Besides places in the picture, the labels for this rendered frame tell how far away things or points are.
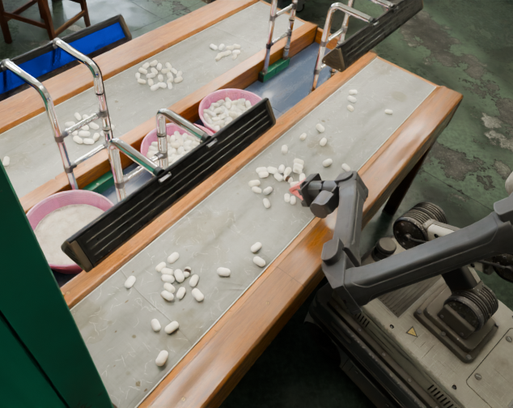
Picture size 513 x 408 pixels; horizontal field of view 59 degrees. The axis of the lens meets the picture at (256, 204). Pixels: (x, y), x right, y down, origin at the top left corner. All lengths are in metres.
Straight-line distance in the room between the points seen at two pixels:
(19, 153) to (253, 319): 0.94
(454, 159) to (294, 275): 1.98
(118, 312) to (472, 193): 2.22
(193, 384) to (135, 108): 1.03
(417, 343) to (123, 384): 0.94
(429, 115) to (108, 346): 1.43
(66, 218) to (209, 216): 0.42
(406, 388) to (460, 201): 1.41
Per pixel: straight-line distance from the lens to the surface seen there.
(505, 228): 0.83
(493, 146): 3.32
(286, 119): 1.70
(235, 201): 1.42
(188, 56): 2.02
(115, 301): 1.24
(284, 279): 1.25
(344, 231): 1.06
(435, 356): 1.63
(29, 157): 1.62
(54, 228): 1.42
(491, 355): 1.73
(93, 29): 1.47
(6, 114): 1.77
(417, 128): 1.85
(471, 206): 2.83
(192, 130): 1.07
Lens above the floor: 1.83
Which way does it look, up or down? 50 degrees down
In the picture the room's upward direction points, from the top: 10 degrees clockwise
